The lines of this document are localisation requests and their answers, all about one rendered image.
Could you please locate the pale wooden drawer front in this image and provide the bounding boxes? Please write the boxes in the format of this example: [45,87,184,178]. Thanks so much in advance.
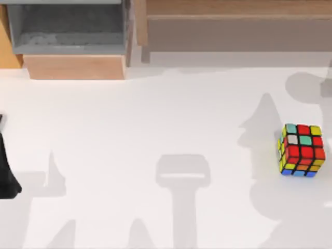
[22,53,126,80]

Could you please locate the multicoloured puzzle cube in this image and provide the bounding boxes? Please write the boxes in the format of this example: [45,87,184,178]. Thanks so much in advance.
[277,123,326,178]

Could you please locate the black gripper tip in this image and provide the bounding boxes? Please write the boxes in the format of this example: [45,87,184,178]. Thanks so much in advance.
[0,114,22,200]

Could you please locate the wooden cupboard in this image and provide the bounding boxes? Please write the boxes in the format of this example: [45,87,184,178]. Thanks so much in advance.
[0,4,24,70]

